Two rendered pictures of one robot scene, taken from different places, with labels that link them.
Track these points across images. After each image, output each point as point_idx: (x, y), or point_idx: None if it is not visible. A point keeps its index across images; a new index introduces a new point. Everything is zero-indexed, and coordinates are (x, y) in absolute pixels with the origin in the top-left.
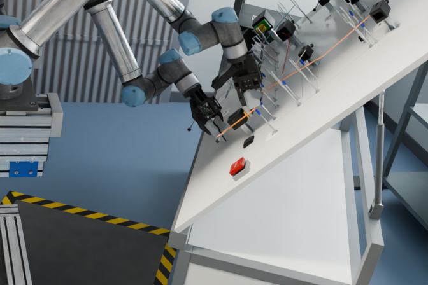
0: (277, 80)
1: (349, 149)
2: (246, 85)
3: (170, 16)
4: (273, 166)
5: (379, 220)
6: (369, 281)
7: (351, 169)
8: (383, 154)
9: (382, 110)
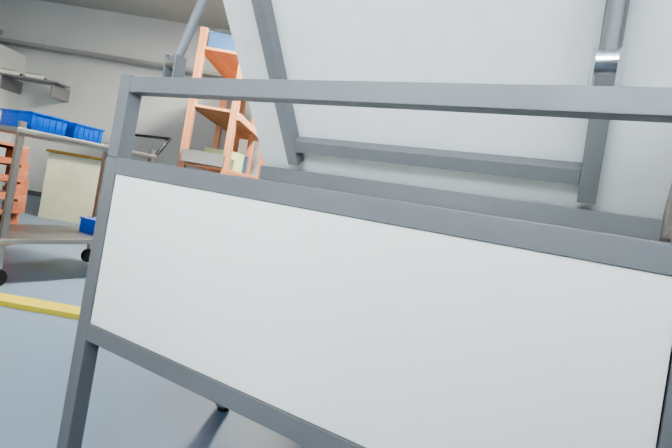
0: None
1: (536, 222)
2: None
3: None
4: (238, 59)
5: (160, 77)
6: (111, 132)
7: (419, 204)
8: None
9: None
